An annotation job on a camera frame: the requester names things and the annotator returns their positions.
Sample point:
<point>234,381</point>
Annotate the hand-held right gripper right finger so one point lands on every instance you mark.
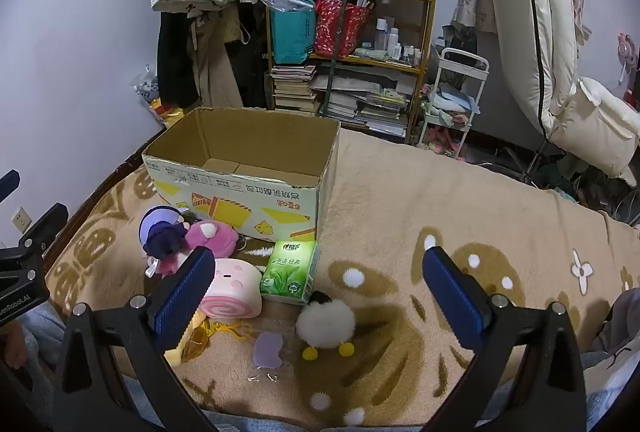
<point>452,297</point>

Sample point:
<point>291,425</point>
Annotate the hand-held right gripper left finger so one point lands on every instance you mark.
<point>182,297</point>

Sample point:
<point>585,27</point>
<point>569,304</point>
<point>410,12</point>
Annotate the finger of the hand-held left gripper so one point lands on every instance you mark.
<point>9,186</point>
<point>47,224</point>

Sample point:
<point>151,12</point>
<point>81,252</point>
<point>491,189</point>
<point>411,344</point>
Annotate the pink swiss roll plush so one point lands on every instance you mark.
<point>235,292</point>

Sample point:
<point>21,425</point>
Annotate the yellow plush toy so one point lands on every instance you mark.
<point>179,352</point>

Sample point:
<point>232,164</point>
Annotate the purple-haired plush doll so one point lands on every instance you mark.
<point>160,239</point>

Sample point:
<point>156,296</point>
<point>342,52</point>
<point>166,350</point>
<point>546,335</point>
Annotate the magenta plush toy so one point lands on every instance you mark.
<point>212,237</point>

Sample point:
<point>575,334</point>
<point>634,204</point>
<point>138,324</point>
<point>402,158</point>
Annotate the cardboard box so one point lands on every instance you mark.
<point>280,207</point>

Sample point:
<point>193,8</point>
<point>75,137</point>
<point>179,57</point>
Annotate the orange translucent glasses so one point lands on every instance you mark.
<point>220,329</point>

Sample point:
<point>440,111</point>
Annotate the green tissue pack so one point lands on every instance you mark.
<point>290,272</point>

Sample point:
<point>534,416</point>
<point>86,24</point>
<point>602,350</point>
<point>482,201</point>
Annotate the white fluffy pompom toy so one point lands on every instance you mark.
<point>325,322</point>

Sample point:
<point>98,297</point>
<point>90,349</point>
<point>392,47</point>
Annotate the person's blue pajama clothing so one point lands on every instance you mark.
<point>615,327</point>

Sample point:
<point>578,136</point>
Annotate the bag of snacks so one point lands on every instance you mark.
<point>150,91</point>

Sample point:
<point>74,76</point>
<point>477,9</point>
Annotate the pile of books and papers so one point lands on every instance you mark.
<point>370,104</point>

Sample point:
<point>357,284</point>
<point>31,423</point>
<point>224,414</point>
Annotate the black coat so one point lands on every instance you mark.
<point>175,56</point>

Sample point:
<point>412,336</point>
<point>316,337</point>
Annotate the beige coat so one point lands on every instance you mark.
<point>215,61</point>

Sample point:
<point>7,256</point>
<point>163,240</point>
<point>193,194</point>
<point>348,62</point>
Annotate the stack of books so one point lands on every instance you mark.
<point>295,89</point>

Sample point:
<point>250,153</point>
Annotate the group of small bottles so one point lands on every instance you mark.
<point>395,41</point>

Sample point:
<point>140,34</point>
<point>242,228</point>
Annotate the cream folded recliner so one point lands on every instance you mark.
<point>540,36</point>

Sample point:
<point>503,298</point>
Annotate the teal bag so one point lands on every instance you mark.
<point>292,34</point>

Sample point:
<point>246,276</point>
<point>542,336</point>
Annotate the green pole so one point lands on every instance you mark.
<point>340,31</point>

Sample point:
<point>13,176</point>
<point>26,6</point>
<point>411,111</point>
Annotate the red patterned bag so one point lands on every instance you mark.
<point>340,29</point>

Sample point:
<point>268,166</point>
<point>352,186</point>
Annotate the small pink fan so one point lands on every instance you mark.
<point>627,54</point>

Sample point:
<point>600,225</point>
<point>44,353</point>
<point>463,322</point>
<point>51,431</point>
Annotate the wall socket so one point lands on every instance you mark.
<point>21,219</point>

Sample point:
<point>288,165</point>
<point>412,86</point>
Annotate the dark wooden bed frame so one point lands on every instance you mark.
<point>95,197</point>

